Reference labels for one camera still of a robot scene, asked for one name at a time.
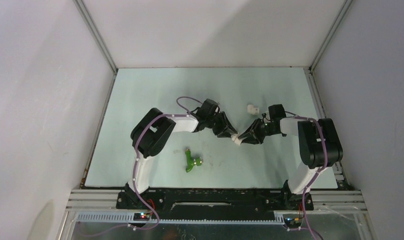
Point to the green plastic faucet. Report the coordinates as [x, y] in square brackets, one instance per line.
[192, 161]

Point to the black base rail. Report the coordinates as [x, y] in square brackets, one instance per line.
[215, 204]

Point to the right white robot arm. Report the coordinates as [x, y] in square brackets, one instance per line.
[319, 145]

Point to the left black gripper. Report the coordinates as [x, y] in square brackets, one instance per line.
[227, 132]

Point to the white elbow fitting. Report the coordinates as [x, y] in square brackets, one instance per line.
[235, 138]

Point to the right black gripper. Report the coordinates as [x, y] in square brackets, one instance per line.
[252, 139]

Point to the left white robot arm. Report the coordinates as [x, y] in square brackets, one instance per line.
[151, 134]

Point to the white elbow fitting far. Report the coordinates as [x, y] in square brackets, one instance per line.
[253, 110]

